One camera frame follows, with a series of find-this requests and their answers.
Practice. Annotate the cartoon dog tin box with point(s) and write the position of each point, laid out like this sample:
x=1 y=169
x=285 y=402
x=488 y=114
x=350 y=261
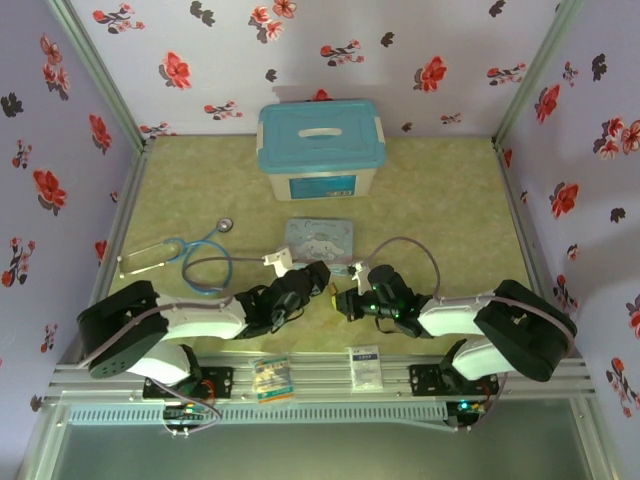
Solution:
x=320 y=240

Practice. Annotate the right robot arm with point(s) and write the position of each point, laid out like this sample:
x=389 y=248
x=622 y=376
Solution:
x=450 y=315

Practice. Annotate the white and blue packet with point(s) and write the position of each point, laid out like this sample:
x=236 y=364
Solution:
x=365 y=369

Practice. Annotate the colourful card packet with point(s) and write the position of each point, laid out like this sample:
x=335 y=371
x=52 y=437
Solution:
x=272 y=381

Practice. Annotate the blue stethoscope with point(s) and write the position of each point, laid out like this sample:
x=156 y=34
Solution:
x=226 y=224

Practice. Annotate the storage box with blue lid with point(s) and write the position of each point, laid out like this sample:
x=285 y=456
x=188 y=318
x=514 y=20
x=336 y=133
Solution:
x=320 y=150

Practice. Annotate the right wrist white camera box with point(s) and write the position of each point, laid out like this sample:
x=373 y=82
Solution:
x=361 y=277

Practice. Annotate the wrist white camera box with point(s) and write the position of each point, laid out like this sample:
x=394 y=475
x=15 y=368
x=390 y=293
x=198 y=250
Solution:
x=361 y=277
x=279 y=260

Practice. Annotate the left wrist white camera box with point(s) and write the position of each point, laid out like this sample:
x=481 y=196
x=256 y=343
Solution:
x=279 y=260

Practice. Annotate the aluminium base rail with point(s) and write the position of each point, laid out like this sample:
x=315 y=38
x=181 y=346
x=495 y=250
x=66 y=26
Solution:
x=320 y=375

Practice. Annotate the aluminium table side rail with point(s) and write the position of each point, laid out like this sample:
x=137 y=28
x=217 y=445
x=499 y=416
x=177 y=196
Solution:
x=525 y=240
x=120 y=240

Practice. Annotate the aluminium frame corner post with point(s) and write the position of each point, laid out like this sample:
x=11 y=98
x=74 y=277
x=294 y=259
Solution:
x=95 y=70
x=535 y=70

